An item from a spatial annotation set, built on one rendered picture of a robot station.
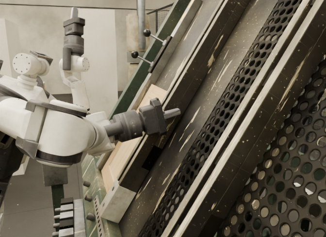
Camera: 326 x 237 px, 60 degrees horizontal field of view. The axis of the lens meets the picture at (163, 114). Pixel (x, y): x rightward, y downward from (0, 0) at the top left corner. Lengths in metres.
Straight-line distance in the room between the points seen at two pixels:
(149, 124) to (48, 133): 0.36
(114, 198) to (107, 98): 4.13
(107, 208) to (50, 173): 0.68
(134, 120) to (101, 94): 4.20
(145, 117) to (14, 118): 0.37
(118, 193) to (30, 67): 0.50
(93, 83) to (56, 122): 4.41
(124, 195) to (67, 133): 0.46
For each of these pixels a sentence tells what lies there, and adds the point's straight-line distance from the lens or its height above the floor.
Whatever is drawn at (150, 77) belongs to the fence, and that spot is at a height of 1.33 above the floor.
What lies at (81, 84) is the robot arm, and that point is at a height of 1.31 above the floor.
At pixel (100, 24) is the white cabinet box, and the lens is 4.98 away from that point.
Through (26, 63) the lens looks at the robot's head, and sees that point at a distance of 1.01.
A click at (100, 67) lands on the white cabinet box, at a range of 4.98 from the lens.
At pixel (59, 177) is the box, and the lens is 1.65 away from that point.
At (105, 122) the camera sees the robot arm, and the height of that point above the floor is 1.26.
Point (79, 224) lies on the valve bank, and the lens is 1.34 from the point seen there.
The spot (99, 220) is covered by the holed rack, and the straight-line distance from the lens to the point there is 1.07.
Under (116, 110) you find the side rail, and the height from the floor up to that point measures 1.13.
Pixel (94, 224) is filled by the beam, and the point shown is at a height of 0.85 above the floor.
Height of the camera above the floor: 1.48
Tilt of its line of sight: 14 degrees down
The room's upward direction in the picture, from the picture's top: straight up
